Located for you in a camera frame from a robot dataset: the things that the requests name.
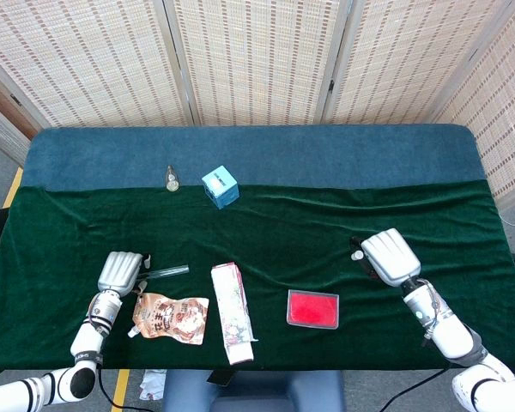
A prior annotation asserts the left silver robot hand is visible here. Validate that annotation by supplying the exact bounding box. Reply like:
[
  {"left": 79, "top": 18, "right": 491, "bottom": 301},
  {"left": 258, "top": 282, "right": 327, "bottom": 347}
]
[{"left": 97, "top": 251, "right": 152, "bottom": 297}]

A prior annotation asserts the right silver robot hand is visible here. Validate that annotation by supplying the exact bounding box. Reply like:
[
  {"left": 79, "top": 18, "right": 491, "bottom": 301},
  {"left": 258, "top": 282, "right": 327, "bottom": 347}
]
[{"left": 349, "top": 227, "right": 422, "bottom": 288}]

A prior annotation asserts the clear glass tube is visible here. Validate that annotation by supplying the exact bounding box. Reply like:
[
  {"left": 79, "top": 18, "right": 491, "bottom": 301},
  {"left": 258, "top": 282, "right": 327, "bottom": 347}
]
[{"left": 136, "top": 264, "right": 191, "bottom": 280}]

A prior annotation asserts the blue robot base cover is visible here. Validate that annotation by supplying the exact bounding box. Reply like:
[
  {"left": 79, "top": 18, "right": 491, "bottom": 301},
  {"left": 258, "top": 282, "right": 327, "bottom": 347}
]
[{"left": 161, "top": 368, "right": 347, "bottom": 412}]

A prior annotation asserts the peanut butter spout pouch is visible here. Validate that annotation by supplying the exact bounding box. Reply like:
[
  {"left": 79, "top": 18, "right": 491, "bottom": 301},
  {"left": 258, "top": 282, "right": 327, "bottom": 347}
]
[{"left": 127, "top": 292, "right": 210, "bottom": 346}]

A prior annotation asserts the red ink pad clear case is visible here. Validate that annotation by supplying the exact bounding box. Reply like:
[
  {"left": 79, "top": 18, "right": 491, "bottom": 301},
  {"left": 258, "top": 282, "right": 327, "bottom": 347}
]
[{"left": 286, "top": 288, "right": 341, "bottom": 330}]

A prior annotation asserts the dark green velvet cloth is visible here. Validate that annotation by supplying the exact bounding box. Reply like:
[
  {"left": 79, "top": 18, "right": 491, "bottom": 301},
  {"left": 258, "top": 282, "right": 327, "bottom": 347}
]
[{"left": 0, "top": 179, "right": 515, "bottom": 373}]

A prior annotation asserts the white crumpled rag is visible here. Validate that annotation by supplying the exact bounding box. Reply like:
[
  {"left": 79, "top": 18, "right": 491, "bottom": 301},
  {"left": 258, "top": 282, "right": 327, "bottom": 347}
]
[{"left": 139, "top": 369, "right": 167, "bottom": 401}]

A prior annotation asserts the blue table cloth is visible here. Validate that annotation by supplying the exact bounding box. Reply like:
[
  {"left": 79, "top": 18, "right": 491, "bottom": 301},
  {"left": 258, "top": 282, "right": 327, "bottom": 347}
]
[{"left": 21, "top": 124, "right": 487, "bottom": 192}]

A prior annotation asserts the floral paper carton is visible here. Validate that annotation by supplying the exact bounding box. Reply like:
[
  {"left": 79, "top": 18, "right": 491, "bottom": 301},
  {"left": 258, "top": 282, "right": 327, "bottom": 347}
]
[{"left": 210, "top": 262, "right": 259, "bottom": 367}]

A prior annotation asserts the light blue cube box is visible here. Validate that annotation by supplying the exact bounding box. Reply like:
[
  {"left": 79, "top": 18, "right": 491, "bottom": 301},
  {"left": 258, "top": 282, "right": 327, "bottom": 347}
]
[{"left": 201, "top": 166, "right": 240, "bottom": 210}]

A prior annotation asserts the woven bamboo screen panel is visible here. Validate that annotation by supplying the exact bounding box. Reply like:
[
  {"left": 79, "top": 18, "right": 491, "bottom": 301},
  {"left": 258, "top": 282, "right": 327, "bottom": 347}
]
[
  {"left": 0, "top": 0, "right": 197, "bottom": 130},
  {"left": 321, "top": 0, "right": 514, "bottom": 125},
  {"left": 162, "top": 0, "right": 353, "bottom": 127},
  {"left": 431, "top": 0, "right": 515, "bottom": 211},
  {"left": 0, "top": 96, "right": 31, "bottom": 167}
]

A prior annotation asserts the black floor cable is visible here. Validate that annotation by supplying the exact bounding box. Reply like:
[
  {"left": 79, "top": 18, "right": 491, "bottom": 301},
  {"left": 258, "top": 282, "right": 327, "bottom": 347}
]
[
  {"left": 385, "top": 367, "right": 451, "bottom": 412},
  {"left": 97, "top": 364, "right": 155, "bottom": 412}
]

